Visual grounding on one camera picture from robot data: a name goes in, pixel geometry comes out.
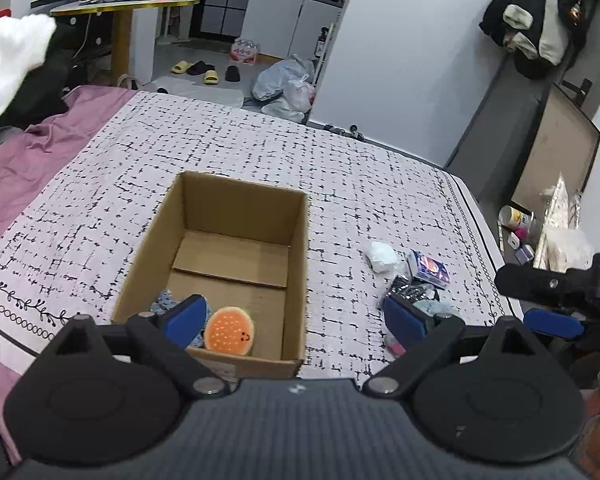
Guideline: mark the white floor mat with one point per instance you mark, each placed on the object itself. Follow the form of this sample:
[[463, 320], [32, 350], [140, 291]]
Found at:
[[200, 91]]

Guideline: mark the white cabinet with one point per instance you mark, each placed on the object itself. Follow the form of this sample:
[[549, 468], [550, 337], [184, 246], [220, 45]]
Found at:
[[290, 22]]

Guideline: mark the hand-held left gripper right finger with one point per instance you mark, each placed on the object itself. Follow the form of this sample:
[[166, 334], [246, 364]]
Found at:
[[405, 320]]

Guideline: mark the black garment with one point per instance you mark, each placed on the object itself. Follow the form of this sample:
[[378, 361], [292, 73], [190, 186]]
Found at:
[[50, 80]]

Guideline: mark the pile of plastic bags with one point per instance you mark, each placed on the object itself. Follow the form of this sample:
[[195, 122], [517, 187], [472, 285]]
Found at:
[[280, 76]]

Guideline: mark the white fluffy garment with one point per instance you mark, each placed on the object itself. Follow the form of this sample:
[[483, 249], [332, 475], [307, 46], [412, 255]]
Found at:
[[10, 65]]

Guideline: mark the round yellow-edged table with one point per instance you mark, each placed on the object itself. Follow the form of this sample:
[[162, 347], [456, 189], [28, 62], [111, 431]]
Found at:
[[130, 6]]

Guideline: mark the black plastic packet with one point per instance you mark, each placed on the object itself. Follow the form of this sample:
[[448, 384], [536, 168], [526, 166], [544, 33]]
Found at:
[[407, 287]]

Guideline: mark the brown cardboard board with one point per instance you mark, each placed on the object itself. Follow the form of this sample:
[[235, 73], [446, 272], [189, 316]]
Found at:
[[555, 150]]

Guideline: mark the white red plastic bag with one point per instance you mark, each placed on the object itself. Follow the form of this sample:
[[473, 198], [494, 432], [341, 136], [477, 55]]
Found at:
[[300, 94]]

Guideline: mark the brown cardboard box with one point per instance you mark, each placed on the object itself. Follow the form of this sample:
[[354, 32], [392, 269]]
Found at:
[[230, 265]]

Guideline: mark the black drawer cabinet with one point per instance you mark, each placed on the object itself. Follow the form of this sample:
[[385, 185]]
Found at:
[[80, 35]]

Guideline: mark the black spray bottle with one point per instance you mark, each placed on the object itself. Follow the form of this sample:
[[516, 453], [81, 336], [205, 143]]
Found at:
[[323, 42]]

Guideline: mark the white jar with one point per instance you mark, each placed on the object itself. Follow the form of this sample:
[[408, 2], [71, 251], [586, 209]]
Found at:
[[512, 217]]

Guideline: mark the blue grey knitted cloth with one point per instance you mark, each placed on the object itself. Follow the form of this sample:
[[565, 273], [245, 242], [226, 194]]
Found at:
[[164, 302]]

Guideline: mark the white black patterned blanket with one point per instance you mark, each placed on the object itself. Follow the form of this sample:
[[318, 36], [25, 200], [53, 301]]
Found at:
[[280, 160]]

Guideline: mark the purple bed sheet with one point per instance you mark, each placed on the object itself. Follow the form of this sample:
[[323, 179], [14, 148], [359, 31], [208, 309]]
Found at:
[[30, 155]]

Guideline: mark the silver foil bag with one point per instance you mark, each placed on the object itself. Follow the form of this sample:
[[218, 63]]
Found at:
[[560, 210]]

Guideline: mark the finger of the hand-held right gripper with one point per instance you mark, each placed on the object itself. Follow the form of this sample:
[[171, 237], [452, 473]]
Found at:
[[535, 282], [552, 323]]

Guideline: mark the orange burger plush toy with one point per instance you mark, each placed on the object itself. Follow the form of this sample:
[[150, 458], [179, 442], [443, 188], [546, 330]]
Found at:
[[227, 332]]

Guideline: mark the blue tissue pack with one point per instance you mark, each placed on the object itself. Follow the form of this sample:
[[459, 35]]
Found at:
[[430, 269]]

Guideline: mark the dark sneaker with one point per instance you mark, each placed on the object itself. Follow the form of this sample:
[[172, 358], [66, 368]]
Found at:
[[335, 128], [356, 133]]

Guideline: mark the black slipper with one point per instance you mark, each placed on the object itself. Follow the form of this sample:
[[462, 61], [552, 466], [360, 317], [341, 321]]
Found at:
[[232, 74], [200, 68]]

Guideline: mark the red cloth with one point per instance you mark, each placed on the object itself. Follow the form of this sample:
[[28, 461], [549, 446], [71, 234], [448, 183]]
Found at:
[[0, 14]]

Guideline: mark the yellow slipper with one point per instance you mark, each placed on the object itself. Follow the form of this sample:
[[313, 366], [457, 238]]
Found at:
[[210, 77], [180, 67]]

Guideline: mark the pack of water bottles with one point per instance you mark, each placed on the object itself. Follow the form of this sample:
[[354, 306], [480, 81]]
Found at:
[[244, 51]]

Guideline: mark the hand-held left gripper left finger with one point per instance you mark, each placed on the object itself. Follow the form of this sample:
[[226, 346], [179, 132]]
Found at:
[[182, 317]]

